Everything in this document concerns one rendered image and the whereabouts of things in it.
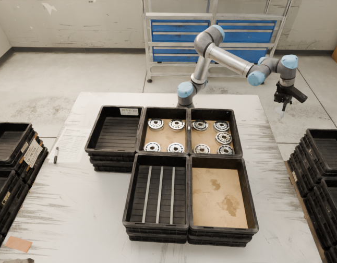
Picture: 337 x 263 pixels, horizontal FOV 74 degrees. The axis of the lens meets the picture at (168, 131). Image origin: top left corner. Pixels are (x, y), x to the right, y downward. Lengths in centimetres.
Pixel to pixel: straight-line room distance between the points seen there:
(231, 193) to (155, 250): 49
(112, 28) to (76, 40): 70
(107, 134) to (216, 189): 77
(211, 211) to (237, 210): 13
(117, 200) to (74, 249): 31
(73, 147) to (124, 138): 40
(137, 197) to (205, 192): 36
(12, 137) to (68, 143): 71
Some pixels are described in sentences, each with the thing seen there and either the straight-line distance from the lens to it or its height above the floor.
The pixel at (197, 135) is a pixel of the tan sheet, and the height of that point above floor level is 83.
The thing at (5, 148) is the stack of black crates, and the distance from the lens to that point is 229.
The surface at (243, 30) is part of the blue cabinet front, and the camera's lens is 316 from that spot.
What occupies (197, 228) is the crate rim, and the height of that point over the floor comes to 92.
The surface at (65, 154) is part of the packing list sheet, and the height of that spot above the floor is 70.
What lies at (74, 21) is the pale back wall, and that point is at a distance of 428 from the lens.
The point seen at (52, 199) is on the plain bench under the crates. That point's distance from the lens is 153.
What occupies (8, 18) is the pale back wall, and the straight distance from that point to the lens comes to 478.
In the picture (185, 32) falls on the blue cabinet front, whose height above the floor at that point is 73.
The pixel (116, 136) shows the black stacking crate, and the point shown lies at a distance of 151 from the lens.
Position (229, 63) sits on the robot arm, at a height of 129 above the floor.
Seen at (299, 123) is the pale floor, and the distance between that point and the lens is 315.
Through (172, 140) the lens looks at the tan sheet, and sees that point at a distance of 144.
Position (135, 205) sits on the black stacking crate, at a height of 83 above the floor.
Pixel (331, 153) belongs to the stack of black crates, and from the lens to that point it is 222.
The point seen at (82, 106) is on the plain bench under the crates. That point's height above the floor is 70.
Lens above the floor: 192
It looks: 47 degrees down
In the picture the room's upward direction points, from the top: 1 degrees counter-clockwise
